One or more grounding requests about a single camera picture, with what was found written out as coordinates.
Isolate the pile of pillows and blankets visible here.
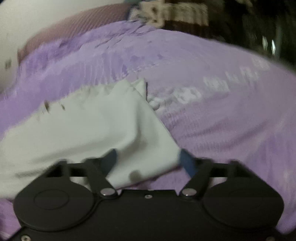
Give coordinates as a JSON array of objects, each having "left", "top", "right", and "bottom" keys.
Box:
[{"left": 128, "top": 1, "right": 165, "bottom": 29}]

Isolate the white Nevada long-sleeve shirt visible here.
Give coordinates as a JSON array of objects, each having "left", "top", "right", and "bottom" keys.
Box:
[{"left": 1, "top": 79, "right": 180, "bottom": 199}]

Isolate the beige brown striped curtain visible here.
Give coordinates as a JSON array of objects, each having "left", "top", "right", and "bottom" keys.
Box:
[{"left": 163, "top": 1, "right": 209, "bottom": 38}]

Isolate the purple patterned bed sheet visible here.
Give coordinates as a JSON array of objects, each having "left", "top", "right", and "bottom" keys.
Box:
[{"left": 1, "top": 21, "right": 295, "bottom": 234}]

